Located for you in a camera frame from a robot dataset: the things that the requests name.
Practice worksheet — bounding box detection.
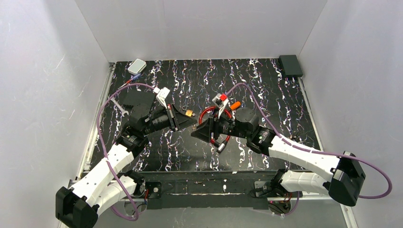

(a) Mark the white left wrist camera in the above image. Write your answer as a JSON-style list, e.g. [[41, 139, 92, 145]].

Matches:
[[153, 87, 170, 109]]

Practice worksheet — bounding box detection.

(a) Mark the orange handled screwdriver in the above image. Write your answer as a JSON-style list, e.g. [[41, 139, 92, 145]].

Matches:
[[230, 101, 241, 111]]

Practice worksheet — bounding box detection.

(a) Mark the red cable lock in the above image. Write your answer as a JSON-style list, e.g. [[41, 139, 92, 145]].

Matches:
[[194, 106, 232, 154]]

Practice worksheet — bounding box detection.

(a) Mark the brass padlock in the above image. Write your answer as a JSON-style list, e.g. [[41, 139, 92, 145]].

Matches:
[[182, 105, 195, 117]]

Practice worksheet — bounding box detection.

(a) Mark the silver open-end wrench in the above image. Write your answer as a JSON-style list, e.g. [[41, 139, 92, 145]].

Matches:
[[110, 98, 129, 117]]

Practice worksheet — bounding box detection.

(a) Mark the white small box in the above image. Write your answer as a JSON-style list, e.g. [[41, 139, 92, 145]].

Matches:
[[127, 59, 146, 75]]

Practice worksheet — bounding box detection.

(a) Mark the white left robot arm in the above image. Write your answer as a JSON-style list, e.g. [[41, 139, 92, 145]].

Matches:
[[55, 104, 197, 228]]

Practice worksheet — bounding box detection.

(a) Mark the aluminium frame rail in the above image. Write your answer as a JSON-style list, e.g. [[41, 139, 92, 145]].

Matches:
[[67, 62, 116, 187]]

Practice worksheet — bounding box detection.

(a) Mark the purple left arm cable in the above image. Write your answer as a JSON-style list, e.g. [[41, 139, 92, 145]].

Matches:
[[96, 83, 156, 221]]

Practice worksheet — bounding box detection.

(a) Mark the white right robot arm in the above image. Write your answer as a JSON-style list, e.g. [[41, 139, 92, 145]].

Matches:
[[191, 108, 366, 207]]

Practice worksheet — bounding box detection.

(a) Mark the red blue small screwdriver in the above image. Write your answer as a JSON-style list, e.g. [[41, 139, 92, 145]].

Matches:
[[122, 73, 142, 86]]

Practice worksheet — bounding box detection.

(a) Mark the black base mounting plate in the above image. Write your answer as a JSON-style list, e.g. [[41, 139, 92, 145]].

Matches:
[[115, 171, 303, 210]]

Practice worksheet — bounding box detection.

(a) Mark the black box in corner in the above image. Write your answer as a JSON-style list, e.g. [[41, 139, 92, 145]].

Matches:
[[278, 55, 303, 78]]

